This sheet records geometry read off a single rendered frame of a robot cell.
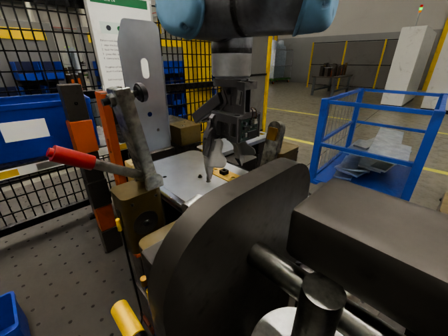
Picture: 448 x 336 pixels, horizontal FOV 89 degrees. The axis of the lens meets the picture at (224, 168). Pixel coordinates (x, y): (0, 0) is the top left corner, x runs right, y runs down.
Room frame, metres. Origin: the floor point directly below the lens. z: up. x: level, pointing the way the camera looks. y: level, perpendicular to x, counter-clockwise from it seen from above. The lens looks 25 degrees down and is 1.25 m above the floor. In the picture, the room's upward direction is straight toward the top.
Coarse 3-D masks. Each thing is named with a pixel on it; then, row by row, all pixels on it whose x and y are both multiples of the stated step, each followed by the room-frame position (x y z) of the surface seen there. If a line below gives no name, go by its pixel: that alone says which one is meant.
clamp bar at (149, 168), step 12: (108, 96) 0.33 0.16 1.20; (120, 96) 0.33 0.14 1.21; (132, 96) 0.34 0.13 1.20; (144, 96) 0.36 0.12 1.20; (120, 108) 0.33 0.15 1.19; (132, 108) 0.34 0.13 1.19; (120, 120) 0.34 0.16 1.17; (132, 120) 0.34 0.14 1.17; (132, 132) 0.33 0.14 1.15; (132, 144) 0.34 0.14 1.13; (144, 144) 0.34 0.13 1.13; (132, 156) 0.35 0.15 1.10; (144, 156) 0.34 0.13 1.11; (144, 168) 0.34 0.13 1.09
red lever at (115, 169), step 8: (48, 152) 0.27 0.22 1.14; (56, 152) 0.27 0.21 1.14; (64, 152) 0.28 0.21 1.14; (72, 152) 0.29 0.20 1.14; (80, 152) 0.30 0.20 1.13; (56, 160) 0.27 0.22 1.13; (64, 160) 0.28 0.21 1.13; (72, 160) 0.28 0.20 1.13; (80, 160) 0.29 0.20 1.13; (88, 160) 0.29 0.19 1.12; (96, 160) 0.30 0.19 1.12; (88, 168) 0.29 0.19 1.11; (96, 168) 0.30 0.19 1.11; (104, 168) 0.31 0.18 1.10; (112, 168) 0.32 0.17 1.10; (120, 168) 0.32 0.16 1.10; (128, 168) 0.34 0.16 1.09; (128, 176) 0.33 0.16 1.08; (136, 176) 0.34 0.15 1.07
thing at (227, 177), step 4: (216, 168) 0.52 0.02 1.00; (220, 168) 0.52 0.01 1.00; (224, 168) 0.50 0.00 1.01; (216, 172) 0.50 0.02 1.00; (220, 172) 0.49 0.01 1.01; (224, 172) 0.48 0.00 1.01; (228, 172) 0.49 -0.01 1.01; (220, 176) 0.48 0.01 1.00; (224, 176) 0.48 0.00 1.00; (228, 176) 0.48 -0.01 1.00; (232, 176) 0.48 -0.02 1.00; (236, 176) 0.48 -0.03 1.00; (228, 180) 0.46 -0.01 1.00
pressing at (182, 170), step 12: (180, 156) 0.61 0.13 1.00; (192, 156) 0.61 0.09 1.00; (156, 168) 0.53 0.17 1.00; (168, 168) 0.53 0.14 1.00; (180, 168) 0.53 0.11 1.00; (192, 168) 0.53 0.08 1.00; (204, 168) 0.53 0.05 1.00; (228, 168) 0.53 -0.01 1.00; (240, 168) 0.53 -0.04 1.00; (168, 180) 0.46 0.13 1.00; (180, 180) 0.46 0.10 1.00; (192, 180) 0.46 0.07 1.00; (204, 180) 0.46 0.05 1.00; (216, 180) 0.46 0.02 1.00; (168, 192) 0.40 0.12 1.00; (180, 192) 0.41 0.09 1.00; (192, 192) 0.41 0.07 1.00; (204, 192) 0.41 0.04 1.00; (180, 204) 0.36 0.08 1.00
